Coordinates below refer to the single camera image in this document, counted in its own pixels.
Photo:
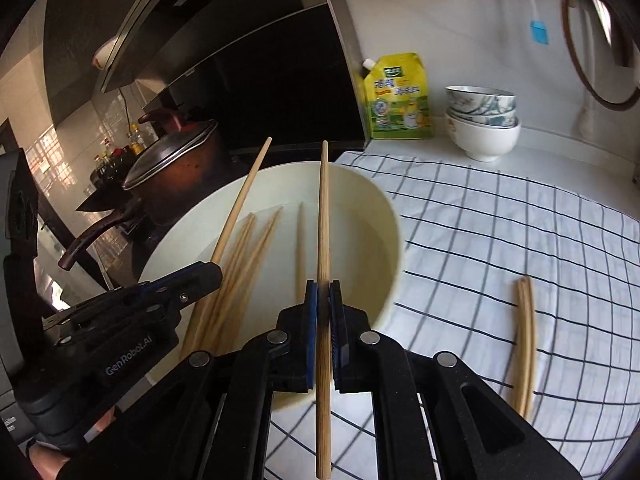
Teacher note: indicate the blue silicone brush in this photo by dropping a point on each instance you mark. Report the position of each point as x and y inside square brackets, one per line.
[537, 27]

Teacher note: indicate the black range hood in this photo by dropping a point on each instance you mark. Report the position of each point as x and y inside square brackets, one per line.
[289, 69]

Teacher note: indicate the brown round hoop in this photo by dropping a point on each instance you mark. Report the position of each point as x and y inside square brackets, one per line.
[617, 89]

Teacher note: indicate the person left hand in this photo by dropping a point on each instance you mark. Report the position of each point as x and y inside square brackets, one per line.
[49, 461]

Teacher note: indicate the patterned bowl middle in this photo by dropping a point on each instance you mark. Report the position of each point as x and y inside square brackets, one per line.
[503, 120]

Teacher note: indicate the lone wooden chopstick right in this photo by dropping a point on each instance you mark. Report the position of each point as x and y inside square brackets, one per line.
[323, 351]

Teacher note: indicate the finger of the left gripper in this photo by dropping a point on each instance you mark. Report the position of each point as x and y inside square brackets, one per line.
[178, 289]

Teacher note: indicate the white black checked cloth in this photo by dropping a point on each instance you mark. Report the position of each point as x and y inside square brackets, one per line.
[470, 234]

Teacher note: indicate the bundle chopstick one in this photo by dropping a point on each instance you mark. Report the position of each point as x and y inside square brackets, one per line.
[230, 273]

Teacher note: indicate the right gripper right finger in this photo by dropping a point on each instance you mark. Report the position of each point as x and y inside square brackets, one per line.
[367, 361]

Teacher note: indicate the bundle chopstick two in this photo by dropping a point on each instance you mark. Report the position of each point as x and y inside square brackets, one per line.
[233, 309]

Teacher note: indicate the yellow detergent refill pouch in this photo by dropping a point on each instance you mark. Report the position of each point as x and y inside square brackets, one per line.
[397, 101]

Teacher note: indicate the white ceramic bowl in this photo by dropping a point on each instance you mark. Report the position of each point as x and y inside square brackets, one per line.
[482, 143]

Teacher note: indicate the patterned bowl top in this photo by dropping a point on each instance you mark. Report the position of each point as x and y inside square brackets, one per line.
[480, 101]

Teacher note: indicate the patterned bowl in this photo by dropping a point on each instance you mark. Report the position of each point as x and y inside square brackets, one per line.
[480, 101]
[503, 120]

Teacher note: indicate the glass pot lid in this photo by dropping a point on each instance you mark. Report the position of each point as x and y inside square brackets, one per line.
[165, 152]

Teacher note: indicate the white wall pipe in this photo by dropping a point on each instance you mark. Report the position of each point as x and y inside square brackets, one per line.
[587, 117]

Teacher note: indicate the bundle chopstick five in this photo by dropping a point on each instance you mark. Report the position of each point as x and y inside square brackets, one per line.
[531, 331]

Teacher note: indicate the dark red pot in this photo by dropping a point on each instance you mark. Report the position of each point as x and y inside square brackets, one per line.
[171, 193]

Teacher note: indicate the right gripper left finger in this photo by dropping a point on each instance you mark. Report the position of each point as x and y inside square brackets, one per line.
[280, 360]

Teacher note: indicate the bundle chopstick four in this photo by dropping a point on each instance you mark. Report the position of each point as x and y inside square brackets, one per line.
[522, 369]

